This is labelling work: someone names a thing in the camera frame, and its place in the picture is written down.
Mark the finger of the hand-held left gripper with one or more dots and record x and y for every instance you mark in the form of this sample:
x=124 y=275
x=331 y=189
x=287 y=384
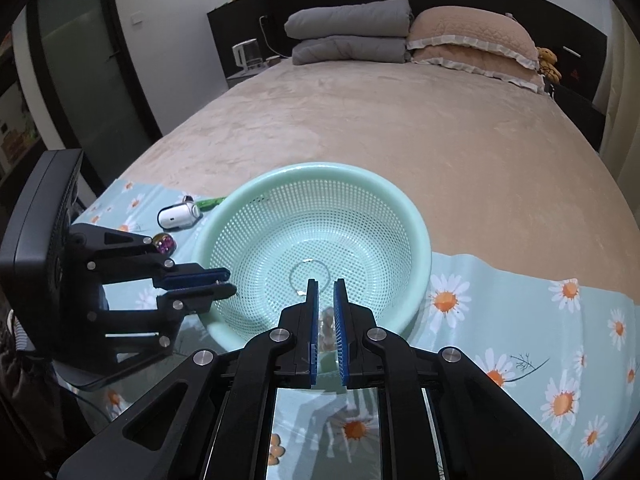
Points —
x=200 y=276
x=215 y=294

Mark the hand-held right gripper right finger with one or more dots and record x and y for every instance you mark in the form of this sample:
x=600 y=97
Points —
x=340 y=320

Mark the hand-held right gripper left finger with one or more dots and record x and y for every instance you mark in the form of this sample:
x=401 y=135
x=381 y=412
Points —
x=313 y=320

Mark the mint green plastic colander basket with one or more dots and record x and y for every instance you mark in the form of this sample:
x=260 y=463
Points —
x=300 y=210

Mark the purple bead ornament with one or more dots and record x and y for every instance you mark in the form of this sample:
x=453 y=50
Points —
x=164 y=245

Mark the thin silver bangle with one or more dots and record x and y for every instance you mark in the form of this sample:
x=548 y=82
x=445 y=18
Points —
x=305 y=261

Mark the small white device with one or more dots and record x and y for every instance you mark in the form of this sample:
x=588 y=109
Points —
x=175 y=216

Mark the green hair clip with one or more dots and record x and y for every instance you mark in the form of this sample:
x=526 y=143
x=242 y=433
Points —
x=210 y=203

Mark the cluttered shelf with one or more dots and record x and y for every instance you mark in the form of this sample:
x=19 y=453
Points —
x=15 y=125

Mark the daisy print cloth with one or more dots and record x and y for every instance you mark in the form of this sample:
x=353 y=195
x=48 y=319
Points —
x=500 y=300

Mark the frosted glass door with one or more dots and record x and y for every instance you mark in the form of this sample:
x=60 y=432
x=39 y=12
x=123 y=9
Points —
x=90 y=60

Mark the white nightstand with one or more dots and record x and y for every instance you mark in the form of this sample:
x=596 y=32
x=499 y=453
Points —
x=240 y=79

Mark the beige bedspread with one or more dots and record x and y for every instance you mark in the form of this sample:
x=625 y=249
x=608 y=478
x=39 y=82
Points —
x=400 y=125

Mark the white electric kettle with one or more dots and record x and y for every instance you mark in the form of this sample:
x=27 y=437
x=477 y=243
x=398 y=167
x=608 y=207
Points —
x=246 y=54

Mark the black headboard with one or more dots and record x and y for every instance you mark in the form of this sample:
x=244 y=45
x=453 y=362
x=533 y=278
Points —
x=240 y=20

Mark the grey folded quilt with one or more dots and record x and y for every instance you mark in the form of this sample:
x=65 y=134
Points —
x=345 y=17
x=345 y=51

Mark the pink frilled pillow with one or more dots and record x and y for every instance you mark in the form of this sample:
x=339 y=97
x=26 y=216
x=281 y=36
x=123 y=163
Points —
x=470 y=30
x=480 y=67

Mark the dark nightstand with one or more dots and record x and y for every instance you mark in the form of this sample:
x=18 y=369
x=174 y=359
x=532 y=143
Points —
x=575 y=110

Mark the brown teddy bear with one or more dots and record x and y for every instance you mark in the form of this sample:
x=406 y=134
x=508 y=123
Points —
x=548 y=62

